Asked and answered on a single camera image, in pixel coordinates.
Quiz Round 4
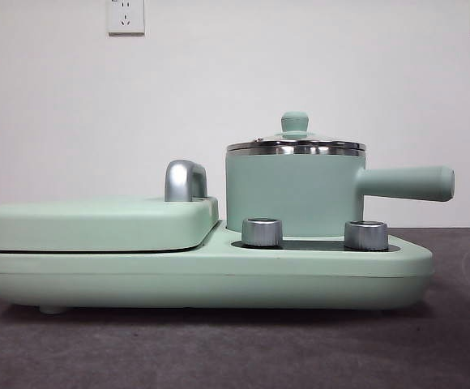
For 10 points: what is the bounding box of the glass pot lid green knob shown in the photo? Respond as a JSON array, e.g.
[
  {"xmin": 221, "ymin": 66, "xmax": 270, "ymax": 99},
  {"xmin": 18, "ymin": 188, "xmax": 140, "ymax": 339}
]
[{"xmin": 224, "ymin": 111, "xmax": 366, "ymax": 157}]

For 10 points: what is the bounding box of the mint green pot with handle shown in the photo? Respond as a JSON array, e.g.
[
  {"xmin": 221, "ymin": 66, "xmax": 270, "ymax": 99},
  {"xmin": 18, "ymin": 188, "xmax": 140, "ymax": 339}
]
[{"xmin": 224, "ymin": 141, "xmax": 456, "ymax": 240}]

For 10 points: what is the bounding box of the mint green breakfast machine base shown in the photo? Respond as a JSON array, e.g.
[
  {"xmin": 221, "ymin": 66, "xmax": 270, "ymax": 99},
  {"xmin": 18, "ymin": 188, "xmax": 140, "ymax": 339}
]
[{"xmin": 0, "ymin": 196, "xmax": 434, "ymax": 315}]

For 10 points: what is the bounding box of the silver griddle cover handle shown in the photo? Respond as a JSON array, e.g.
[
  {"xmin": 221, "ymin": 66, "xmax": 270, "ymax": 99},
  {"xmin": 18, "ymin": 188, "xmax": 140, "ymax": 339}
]
[{"xmin": 164, "ymin": 160, "xmax": 209, "ymax": 203}]

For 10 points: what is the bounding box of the white wall socket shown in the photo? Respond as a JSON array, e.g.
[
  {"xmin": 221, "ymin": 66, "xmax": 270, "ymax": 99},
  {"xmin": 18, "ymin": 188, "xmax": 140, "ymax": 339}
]
[{"xmin": 107, "ymin": 0, "xmax": 146, "ymax": 36}]

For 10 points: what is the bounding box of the silver control dial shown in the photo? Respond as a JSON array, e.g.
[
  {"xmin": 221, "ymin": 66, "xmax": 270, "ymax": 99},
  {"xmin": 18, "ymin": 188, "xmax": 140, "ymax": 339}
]
[
  {"xmin": 241, "ymin": 217, "xmax": 284, "ymax": 248},
  {"xmin": 343, "ymin": 220, "xmax": 390, "ymax": 250}
]

